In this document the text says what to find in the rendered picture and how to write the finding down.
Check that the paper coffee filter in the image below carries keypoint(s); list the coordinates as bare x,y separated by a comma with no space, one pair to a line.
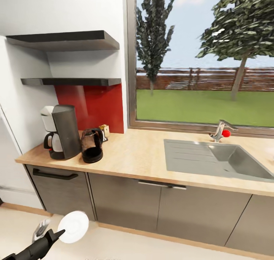
47,110

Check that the bottle of coffee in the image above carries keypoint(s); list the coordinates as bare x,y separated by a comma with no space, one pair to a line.
104,131

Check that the electric kettle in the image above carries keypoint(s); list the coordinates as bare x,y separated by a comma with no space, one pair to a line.
91,145

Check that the fridge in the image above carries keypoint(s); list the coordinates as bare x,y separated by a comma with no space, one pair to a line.
21,123

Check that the water glass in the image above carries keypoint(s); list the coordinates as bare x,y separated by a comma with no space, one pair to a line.
107,129

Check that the drop in sink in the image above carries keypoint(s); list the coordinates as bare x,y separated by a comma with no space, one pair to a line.
215,159

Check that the countertop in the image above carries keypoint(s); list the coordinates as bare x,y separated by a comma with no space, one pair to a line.
140,154

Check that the saucer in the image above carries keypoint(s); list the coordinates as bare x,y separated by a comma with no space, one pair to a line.
75,225

